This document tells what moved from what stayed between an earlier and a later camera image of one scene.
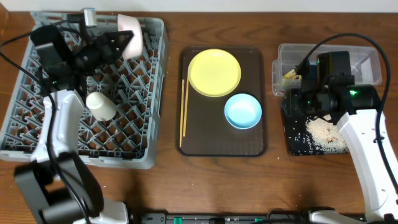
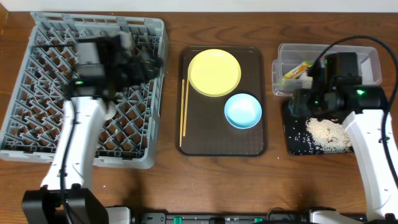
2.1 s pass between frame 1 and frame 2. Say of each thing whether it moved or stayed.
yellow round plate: stayed
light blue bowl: stayed
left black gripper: moved
